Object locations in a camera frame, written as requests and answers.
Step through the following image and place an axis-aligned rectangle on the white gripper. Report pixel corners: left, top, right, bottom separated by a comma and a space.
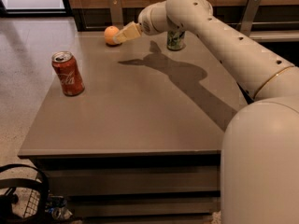
113, 2, 175, 44

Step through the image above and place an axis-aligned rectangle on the orange fruit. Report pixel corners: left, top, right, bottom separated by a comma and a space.
104, 26, 119, 46

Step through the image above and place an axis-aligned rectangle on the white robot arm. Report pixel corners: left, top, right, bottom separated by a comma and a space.
113, 0, 299, 224

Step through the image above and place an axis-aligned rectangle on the green soda can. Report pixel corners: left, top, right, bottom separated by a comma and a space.
167, 31, 185, 51

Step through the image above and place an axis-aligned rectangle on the red cola can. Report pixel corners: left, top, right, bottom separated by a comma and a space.
51, 51, 85, 96

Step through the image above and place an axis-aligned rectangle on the grey drawer cabinet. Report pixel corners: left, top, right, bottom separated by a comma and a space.
19, 34, 245, 224

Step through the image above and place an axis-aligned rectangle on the crushed can on floor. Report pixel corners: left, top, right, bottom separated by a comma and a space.
46, 196, 73, 220

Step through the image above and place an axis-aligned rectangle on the left metal bracket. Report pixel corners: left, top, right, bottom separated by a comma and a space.
108, 0, 123, 29

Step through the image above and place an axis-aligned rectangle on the metal bracket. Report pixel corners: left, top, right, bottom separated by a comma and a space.
108, 0, 123, 29
238, 0, 262, 36

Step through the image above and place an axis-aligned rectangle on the right metal bracket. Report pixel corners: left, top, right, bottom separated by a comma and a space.
238, 0, 262, 36

